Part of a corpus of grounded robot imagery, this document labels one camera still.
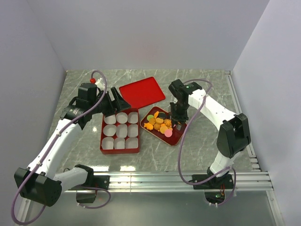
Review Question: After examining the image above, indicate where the red box lid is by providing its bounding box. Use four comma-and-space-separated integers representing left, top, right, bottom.
119, 77, 166, 109

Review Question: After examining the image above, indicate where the aluminium rail frame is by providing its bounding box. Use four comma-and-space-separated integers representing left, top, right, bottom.
25, 171, 275, 193

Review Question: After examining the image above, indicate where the orange sandwich cookie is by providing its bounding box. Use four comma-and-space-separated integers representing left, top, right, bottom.
159, 126, 168, 134

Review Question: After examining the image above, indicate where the green round cookie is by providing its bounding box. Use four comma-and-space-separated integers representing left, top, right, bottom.
147, 114, 154, 121

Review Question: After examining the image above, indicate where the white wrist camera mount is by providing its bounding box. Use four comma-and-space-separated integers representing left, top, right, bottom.
89, 78, 105, 90

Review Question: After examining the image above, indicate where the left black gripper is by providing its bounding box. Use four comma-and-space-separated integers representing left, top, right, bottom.
89, 87, 131, 117

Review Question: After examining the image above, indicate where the orange flower cookie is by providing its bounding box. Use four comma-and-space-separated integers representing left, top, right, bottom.
154, 111, 159, 119

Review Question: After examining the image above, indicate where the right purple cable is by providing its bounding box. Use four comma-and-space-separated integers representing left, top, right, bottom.
177, 79, 237, 207

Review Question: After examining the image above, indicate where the orange fish cookie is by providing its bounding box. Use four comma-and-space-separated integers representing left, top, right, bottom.
143, 122, 154, 130

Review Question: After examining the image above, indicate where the red cookie box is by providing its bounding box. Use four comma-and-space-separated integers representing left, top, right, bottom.
100, 108, 140, 155

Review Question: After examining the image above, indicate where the pink round cookie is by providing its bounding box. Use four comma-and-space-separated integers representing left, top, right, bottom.
164, 129, 173, 137

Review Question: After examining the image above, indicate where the orange swirl cookie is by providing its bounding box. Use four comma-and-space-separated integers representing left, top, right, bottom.
164, 119, 172, 127

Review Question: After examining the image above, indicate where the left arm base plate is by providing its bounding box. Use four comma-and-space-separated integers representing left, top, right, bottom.
70, 175, 110, 190

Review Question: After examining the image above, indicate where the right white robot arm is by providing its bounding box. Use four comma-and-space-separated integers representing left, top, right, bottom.
168, 79, 251, 188

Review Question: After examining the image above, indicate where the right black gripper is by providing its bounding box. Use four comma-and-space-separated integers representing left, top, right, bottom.
170, 101, 190, 129

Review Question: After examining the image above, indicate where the dark red gold-rimmed tray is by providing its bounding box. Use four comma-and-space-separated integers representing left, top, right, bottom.
140, 107, 187, 146

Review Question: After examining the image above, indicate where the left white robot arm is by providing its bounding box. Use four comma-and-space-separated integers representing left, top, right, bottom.
14, 83, 131, 207

